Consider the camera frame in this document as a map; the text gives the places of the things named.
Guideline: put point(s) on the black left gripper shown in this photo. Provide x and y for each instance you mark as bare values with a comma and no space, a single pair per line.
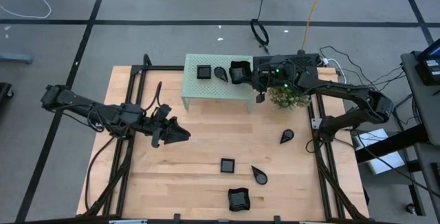
151,121

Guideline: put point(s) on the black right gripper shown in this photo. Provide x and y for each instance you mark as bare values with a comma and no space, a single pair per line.
275,76

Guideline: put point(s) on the black wavy square mini bowl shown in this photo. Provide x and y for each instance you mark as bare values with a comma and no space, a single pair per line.
238,200
239,73

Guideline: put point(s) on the black teardrop mini plate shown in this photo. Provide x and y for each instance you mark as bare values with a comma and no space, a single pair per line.
222,75
260,177
287,135

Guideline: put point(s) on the black square mini plate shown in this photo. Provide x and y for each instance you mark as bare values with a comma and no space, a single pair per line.
203,72
227,165

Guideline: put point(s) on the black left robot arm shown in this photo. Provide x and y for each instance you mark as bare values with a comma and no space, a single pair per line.
79,105

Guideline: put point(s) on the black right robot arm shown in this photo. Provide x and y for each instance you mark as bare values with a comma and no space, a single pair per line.
343,91

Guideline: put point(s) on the green artificial potted plant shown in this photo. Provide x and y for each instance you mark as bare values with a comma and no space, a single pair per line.
287,98

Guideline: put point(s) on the mint green perforated shelf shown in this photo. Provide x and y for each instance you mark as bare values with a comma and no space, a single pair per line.
213,90

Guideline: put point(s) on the white power adapter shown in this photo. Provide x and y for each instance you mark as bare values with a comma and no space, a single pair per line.
330,60

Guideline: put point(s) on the silver metal bar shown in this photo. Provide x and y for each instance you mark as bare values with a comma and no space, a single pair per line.
127,222

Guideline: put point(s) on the black desk crossbar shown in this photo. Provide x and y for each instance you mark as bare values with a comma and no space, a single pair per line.
388,145

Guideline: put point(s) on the white box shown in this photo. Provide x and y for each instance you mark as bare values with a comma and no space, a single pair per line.
381,162

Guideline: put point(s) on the grey side desk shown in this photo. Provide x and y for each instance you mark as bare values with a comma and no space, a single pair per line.
424,107

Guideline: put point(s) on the black laptop computer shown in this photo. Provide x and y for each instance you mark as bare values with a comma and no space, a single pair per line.
428,69

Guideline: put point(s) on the black chair base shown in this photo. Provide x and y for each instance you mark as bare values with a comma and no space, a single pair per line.
4,91

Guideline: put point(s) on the grey floor bar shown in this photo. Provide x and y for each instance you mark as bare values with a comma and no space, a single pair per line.
15,58

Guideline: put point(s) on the black caster wheel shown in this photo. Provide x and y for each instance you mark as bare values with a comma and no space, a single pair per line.
411,209

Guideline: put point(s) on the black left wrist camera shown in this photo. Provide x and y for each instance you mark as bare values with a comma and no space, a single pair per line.
165,111

